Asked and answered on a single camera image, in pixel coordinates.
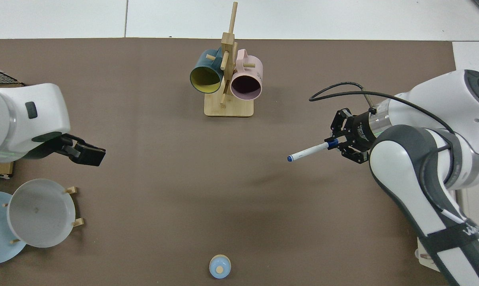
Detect white marker blue cap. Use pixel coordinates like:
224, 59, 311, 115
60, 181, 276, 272
287, 139, 339, 162

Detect wooden plate rack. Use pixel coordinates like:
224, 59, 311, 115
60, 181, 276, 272
2, 186, 84, 244

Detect grey plate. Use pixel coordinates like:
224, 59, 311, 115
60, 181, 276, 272
7, 179, 76, 248

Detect brown table cloth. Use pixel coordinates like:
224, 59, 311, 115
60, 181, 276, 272
0, 38, 458, 286

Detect pink cup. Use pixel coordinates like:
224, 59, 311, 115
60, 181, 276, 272
230, 49, 263, 101

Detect wooden cup stand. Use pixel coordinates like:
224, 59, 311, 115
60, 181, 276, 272
204, 2, 254, 118

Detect pale toaster oven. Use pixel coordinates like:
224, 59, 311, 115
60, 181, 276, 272
415, 236, 442, 273

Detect dark blue cup yellow inside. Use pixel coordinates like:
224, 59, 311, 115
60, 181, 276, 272
190, 48, 224, 94

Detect small blue round bell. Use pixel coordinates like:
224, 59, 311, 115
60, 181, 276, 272
209, 255, 231, 279

